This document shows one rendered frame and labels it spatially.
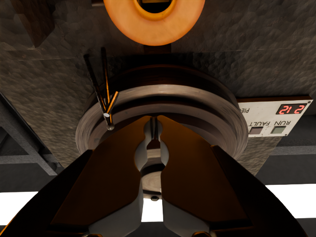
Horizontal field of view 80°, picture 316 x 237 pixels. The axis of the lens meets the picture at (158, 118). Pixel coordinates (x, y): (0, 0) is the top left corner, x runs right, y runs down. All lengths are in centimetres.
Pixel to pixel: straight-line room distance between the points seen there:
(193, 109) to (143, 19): 19
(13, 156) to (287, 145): 745
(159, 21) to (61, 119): 51
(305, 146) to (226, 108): 605
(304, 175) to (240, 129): 885
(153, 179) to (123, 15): 36
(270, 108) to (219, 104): 30
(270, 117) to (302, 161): 898
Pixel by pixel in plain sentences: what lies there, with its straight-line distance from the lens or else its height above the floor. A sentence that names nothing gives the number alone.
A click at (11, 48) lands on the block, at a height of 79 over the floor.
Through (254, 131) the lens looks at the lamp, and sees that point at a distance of 77.
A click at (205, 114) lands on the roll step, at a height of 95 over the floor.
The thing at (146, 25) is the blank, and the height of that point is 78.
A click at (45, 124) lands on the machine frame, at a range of 79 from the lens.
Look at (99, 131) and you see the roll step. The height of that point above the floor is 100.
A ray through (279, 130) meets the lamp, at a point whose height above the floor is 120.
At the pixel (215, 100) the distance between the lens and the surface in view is 42.
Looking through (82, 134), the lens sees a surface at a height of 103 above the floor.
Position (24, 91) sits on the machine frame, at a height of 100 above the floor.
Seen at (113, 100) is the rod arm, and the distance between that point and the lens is 33.
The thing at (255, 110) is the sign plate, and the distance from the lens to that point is 69.
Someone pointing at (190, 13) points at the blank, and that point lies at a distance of 35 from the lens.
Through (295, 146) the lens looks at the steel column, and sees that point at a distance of 628.
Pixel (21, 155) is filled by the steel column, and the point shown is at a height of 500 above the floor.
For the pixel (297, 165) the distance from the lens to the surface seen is 946.
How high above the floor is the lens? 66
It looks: 47 degrees up
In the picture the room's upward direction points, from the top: 176 degrees clockwise
